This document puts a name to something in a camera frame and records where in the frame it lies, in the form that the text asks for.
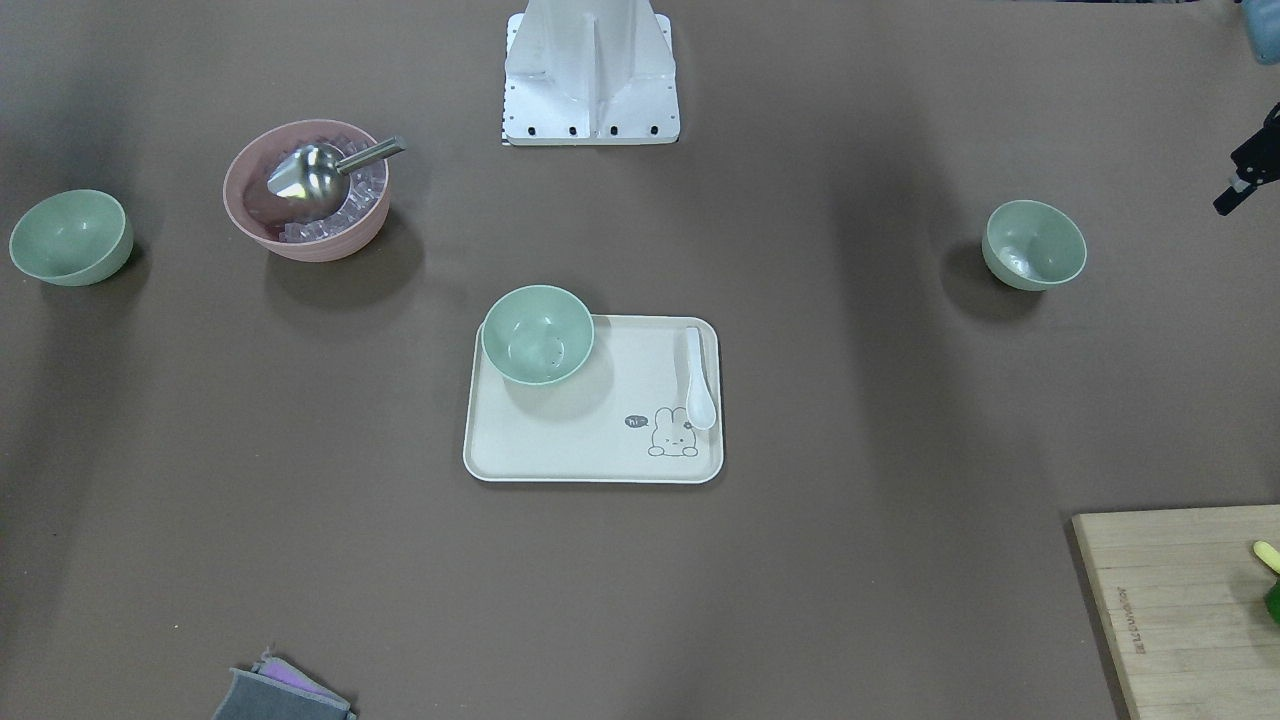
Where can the green bowl on tray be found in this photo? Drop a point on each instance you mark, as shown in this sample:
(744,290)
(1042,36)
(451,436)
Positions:
(538,335)

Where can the purple cloth under grey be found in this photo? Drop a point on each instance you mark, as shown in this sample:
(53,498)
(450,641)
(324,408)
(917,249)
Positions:
(283,671)

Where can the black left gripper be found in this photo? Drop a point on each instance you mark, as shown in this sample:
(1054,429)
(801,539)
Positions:
(1259,160)

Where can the pink bowl with ice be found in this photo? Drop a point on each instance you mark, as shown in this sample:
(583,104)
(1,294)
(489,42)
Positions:
(309,238)

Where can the white ceramic spoon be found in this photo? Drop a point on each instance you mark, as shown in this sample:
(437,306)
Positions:
(700,406)

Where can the yellow plastic knife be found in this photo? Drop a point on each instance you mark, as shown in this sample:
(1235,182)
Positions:
(1267,554)

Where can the metal ice scoop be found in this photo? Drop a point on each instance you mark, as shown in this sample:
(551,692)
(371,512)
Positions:
(314,179)

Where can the green lime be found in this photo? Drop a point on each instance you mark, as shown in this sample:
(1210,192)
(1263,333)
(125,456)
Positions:
(1271,601)

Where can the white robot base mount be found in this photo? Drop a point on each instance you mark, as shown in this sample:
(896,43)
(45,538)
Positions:
(590,73)

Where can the green bowl robot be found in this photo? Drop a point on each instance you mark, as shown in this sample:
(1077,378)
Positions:
(1031,246)
(72,239)

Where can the wooden cutting board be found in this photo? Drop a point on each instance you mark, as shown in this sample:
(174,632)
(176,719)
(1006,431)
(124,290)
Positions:
(1181,600)

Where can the cream rabbit tray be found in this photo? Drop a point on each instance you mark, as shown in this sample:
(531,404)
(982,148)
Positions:
(621,418)

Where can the grey folded cloth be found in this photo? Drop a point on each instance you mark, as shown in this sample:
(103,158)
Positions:
(256,696)

